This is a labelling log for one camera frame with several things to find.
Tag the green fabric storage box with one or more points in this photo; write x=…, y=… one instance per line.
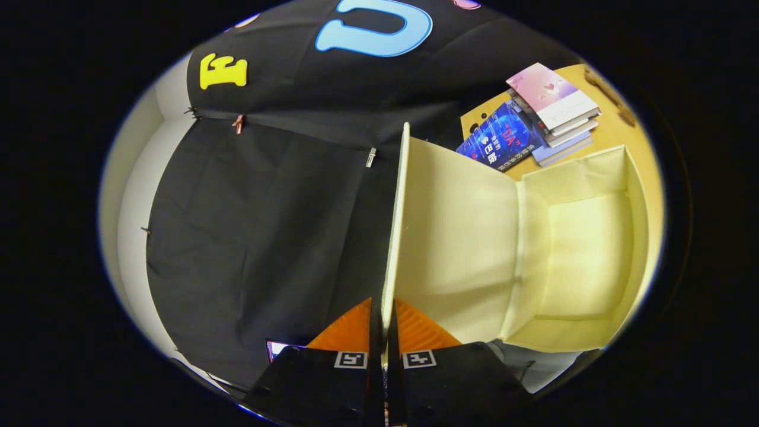
x=462, y=237

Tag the black binder clip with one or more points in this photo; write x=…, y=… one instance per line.
x=191, y=111

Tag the black backdrop cloth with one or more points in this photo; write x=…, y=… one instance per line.
x=267, y=207

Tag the pink cover book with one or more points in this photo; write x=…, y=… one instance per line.
x=548, y=92

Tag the blue cover book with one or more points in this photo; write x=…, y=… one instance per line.
x=504, y=139

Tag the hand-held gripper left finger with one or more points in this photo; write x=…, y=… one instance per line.
x=320, y=385

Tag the grey blue book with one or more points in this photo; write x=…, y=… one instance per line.
x=563, y=151

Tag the copper red clip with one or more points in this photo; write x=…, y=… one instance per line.
x=238, y=123

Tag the white edged book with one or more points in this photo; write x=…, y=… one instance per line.
x=572, y=133

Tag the brown bread plush toy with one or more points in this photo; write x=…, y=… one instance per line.
x=611, y=95

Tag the silver metal clip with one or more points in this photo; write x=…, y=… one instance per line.
x=370, y=157

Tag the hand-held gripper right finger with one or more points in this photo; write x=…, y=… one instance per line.
x=450, y=385

